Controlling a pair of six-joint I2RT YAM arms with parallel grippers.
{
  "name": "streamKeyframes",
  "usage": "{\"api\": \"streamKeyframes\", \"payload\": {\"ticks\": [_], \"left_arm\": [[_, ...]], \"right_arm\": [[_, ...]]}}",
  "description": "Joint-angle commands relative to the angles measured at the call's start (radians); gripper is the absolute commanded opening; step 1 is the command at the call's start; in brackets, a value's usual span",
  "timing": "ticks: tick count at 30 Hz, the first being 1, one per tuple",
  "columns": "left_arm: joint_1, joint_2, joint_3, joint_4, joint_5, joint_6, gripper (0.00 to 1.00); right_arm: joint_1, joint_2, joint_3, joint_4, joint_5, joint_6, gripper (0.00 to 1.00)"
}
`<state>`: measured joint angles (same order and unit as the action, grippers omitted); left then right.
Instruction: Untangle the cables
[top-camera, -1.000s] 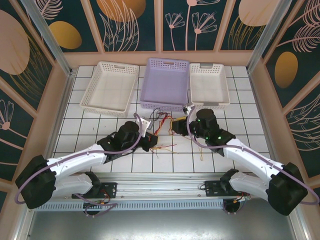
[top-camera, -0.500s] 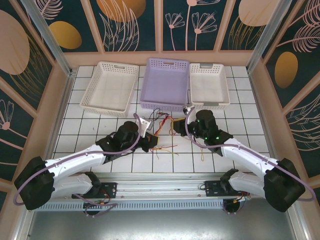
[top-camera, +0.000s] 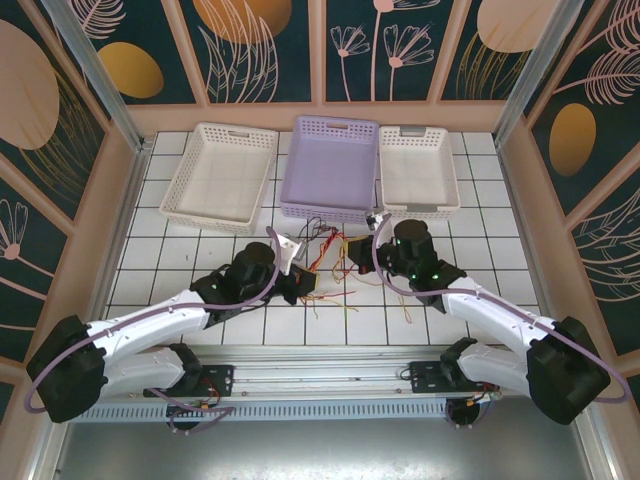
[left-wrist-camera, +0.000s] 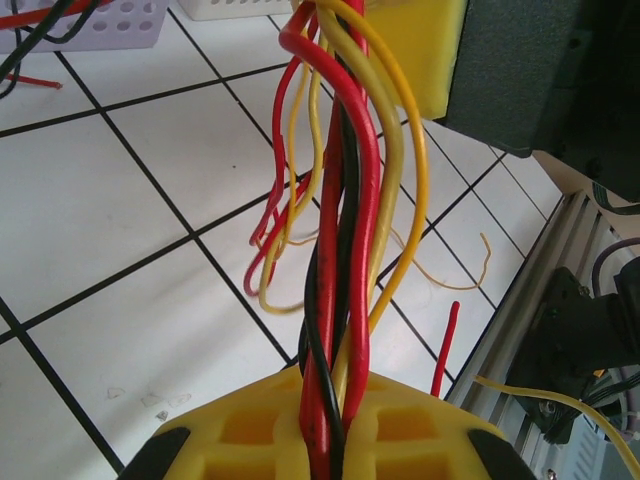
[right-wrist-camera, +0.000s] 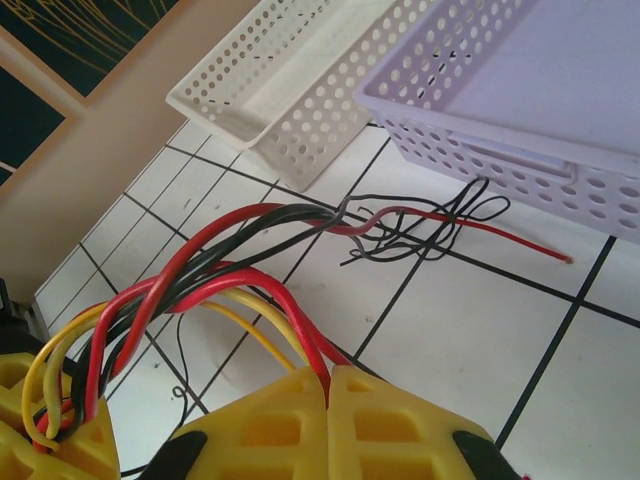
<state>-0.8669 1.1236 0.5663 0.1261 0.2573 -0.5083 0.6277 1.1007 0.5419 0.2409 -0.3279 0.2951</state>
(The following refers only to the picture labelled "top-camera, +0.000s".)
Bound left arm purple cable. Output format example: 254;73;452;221
24;225;281;415

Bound thin yellow cable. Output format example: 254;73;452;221
332;238;365;289

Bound grey slotted cable duct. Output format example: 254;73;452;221
82;402;451;422

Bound white perforated plastic basket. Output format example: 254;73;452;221
158;122;279;236

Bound white basket grey handles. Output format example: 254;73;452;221
378;124;462;221

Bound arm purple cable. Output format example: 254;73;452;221
24;225;281;415
370;214;630;405

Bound coloured base wire bundle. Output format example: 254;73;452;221
197;379;221;417
464;382;503;407

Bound purple perforated plastic basket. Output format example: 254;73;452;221
278;115;380;224

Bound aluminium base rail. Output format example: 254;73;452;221
144;342;531;401

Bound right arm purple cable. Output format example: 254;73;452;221
370;214;630;405

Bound aluminium frame post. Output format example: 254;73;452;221
492;0;586;146
42;0;151;154

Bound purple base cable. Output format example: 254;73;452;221
144;387;236;435
447;399;494;430

